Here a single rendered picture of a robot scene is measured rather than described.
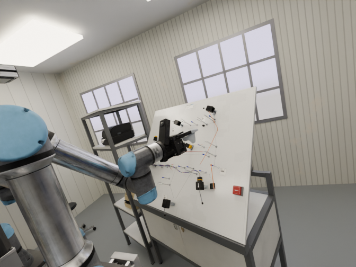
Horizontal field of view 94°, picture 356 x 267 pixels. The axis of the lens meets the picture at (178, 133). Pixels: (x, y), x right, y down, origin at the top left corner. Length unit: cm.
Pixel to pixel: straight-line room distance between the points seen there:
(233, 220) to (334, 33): 253
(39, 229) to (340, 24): 313
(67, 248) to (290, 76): 279
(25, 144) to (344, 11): 310
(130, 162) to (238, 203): 79
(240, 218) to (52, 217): 94
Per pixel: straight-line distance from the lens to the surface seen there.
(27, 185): 50
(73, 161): 64
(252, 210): 149
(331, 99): 300
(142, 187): 61
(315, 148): 310
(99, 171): 66
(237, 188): 113
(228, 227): 120
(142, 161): 58
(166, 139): 65
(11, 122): 47
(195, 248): 160
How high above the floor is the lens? 172
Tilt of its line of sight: 10 degrees down
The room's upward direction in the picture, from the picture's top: 15 degrees counter-clockwise
